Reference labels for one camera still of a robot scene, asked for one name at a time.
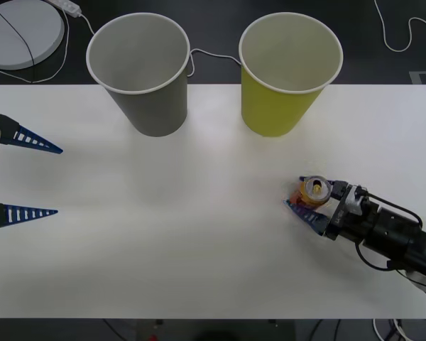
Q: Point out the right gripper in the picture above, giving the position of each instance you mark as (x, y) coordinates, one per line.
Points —
(344, 223)

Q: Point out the grey plastic waste bin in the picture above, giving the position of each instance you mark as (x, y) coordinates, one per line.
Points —
(152, 106)

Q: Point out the white power strip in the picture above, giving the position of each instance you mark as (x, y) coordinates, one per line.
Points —
(66, 5)

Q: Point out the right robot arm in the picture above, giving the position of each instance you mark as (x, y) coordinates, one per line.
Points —
(397, 232)

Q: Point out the orange drink can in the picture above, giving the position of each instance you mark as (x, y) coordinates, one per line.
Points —
(316, 194)

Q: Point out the yellow-green plastic waste bin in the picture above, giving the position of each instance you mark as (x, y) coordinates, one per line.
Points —
(273, 110)

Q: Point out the white floor marker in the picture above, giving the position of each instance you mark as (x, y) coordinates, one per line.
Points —
(417, 77)

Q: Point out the round white disc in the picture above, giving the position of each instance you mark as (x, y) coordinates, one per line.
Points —
(7, 42)

